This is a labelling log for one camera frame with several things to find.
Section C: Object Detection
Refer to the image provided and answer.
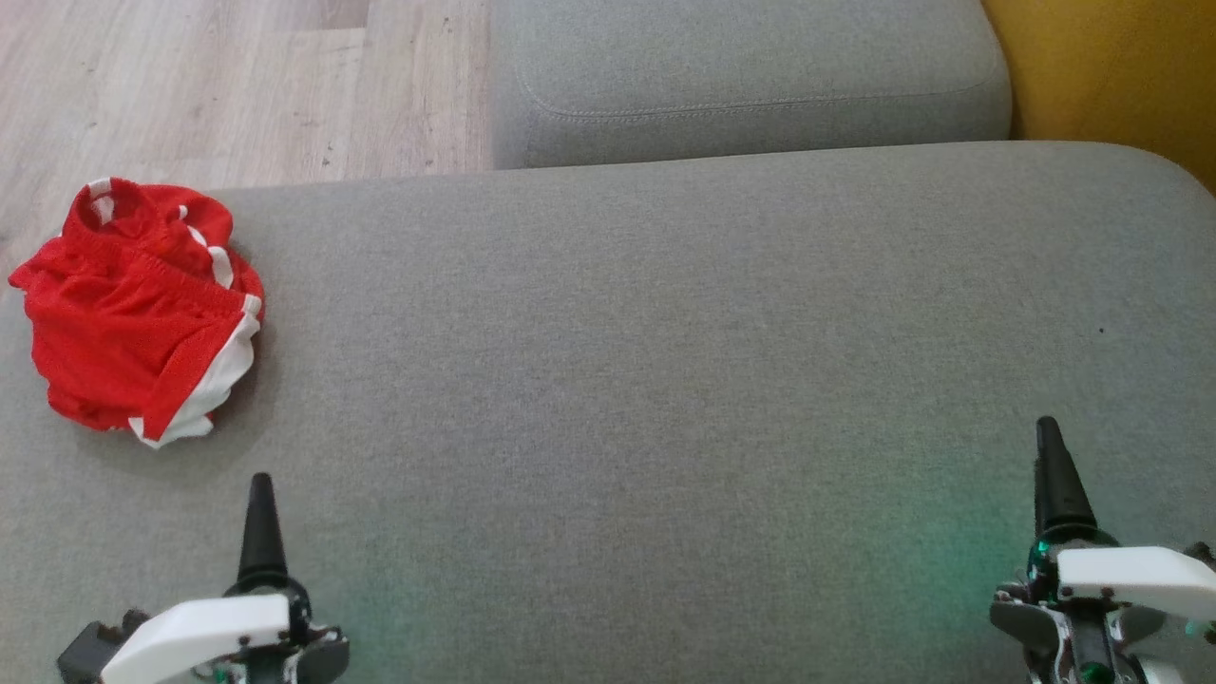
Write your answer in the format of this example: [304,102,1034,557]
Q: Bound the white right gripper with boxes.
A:
[990,415,1216,684]

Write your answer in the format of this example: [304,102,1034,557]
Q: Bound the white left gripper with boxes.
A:
[100,473,350,684]

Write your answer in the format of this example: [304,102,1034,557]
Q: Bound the red shorts with white trim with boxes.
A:
[8,177,267,450]

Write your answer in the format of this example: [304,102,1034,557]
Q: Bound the large grey sofa seat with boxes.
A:
[0,141,1216,684]

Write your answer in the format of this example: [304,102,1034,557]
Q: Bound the yellow sofa cushion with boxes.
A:
[981,0,1216,196]

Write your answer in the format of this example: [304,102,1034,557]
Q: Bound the small grey sofa cushion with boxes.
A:
[489,0,1014,172]

